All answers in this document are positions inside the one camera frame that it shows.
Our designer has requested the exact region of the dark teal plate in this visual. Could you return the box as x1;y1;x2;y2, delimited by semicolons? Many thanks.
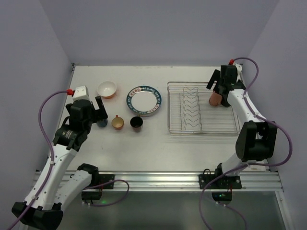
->
126;85;162;117

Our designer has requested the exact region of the orange bowl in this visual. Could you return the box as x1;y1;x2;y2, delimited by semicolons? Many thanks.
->
96;81;117;99

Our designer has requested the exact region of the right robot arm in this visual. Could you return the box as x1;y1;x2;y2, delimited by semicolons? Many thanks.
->
204;63;277;185

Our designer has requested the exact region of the aluminium mounting rail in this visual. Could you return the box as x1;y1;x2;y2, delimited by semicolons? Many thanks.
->
31;171;283;192

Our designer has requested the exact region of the orange mug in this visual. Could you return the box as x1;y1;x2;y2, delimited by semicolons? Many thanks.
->
111;115;124;130

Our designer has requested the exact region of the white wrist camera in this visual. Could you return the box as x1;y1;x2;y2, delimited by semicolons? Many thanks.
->
229;59;242;75
66;85;90;102

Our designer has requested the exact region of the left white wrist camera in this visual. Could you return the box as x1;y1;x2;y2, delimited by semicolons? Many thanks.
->
66;85;90;102

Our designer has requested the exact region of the wire dish rack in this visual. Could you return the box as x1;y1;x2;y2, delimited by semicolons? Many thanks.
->
167;81;240;136

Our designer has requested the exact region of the pink mug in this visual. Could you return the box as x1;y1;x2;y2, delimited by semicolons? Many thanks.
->
209;92;223;107

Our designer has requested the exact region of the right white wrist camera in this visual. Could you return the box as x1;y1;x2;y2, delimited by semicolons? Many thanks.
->
229;59;242;75

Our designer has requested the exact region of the maroon mug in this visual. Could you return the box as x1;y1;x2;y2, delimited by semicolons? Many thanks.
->
130;116;143;132

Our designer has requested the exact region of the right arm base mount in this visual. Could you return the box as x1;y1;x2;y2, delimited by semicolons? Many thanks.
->
198;169;242;205

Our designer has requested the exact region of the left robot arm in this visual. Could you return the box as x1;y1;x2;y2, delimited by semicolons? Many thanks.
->
12;96;108;230

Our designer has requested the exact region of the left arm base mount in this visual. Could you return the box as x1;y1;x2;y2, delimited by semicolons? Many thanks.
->
81;174;115;204

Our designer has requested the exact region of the blue mug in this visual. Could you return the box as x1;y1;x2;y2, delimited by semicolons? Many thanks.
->
96;119;108;128

